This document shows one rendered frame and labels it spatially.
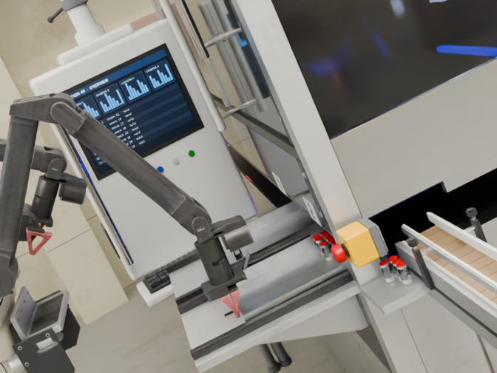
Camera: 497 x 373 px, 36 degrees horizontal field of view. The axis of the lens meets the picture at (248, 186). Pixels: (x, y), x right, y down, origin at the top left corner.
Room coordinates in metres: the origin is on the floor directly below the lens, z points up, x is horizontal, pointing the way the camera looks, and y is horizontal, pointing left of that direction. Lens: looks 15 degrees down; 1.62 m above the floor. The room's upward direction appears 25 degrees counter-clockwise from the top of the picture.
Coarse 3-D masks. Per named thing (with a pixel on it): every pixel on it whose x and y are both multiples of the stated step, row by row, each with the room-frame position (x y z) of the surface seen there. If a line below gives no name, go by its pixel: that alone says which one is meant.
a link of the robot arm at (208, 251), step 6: (216, 234) 1.66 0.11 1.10; (222, 234) 1.65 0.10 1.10; (210, 240) 1.64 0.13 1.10; (216, 240) 1.64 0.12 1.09; (222, 240) 1.68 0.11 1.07; (198, 246) 1.64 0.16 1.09; (204, 246) 1.63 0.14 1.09; (210, 246) 1.63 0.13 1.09; (216, 246) 1.64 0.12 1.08; (222, 246) 1.66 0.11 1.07; (228, 246) 1.65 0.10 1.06; (198, 252) 1.65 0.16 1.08; (204, 252) 1.63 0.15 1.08; (210, 252) 1.63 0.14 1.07; (216, 252) 1.63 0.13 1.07; (222, 252) 1.64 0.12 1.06; (204, 258) 1.64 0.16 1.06; (210, 258) 1.63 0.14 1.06; (216, 258) 1.63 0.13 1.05
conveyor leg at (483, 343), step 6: (480, 342) 1.38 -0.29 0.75; (486, 342) 1.36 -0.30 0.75; (486, 348) 1.37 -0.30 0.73; (492, 348) 1.36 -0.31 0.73; (486, 354) 1.37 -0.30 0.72; (492, 354) 1.36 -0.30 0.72; (486, 360) 1.38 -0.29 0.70; (492, 360) 1.37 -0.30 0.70; (492, 366) 1.37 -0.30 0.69; (492, 372) 1.38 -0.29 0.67
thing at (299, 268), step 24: (312, 240) 1.88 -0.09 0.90; (264, 264) 1.87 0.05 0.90; (288, 264) 1.85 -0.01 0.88; (312, 264) 1.79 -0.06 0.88; (336, 264) 1.72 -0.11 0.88; (240, 288) 1.84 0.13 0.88; (264, 288) 1.78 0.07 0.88; (288, 288) 1.71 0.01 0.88; (312, 288) 1.62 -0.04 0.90; (240, 312) 1.66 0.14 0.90
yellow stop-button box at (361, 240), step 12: (348, 228) 1.52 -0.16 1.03; (360, 228) 1.49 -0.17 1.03; (372, 228) 1.48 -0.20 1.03; (348, 240) 1.47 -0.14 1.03; (360, 240) 1.47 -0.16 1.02; (372, 240) 1.48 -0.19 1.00; (348, 252) 1.49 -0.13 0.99; (360, 252) 1.47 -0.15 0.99; (372, 252) 1.48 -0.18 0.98; (384, 252) 1.48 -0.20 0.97; (360, 264) 1.47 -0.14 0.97
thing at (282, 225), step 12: (288, 204) 2.22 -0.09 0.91; (264, 216) 2.21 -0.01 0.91; (276, 216) 2.22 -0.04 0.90; (288, 216) 2.21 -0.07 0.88; (300, 216) 2.16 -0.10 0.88; (252, 228) 2.21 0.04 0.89; (264, 228) 2.20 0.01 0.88; (276, 228) 2.16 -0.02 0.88; (288, 228) 2.11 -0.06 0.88; (300, 228) 2.07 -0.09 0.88; (312, 228) 1.97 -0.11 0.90; (264, 240) 2.10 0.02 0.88; (276, 240) 2.06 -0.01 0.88; (288, 240) 1.96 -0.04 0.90; (228, 252) 2.14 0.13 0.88; (252, 252) 2.05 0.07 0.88; (264, 252) 1.95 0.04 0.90; (240, 264) 1.95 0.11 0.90
